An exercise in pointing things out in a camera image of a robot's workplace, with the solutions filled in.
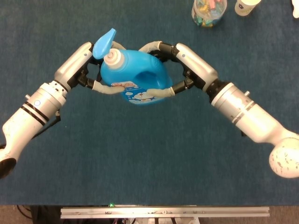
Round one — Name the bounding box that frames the clear jar of binder clips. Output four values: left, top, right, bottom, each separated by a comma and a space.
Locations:
191, 0, 228, 28

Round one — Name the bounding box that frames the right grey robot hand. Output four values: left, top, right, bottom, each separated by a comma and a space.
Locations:
138, 41, 219, 98

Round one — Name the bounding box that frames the blue detergent pump bottle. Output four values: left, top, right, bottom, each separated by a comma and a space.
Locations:
92, 28, 173, 107

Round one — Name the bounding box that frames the blue table cloth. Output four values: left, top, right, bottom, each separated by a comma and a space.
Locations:
0, 0, 299, 206

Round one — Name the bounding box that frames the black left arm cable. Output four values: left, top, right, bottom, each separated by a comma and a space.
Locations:
30, 109, 62, 140

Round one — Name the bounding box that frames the aluminium profile rail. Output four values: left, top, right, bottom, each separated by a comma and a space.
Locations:
60, 206, 271, 219

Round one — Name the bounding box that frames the white flower print paper cup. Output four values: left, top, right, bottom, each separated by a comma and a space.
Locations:
234, 0, 262, 17

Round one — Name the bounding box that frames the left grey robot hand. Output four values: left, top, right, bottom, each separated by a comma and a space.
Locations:
54, 41, 127, 95

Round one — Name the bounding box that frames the black floor cable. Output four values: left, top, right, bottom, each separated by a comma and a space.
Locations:
16, 204, 33, 220

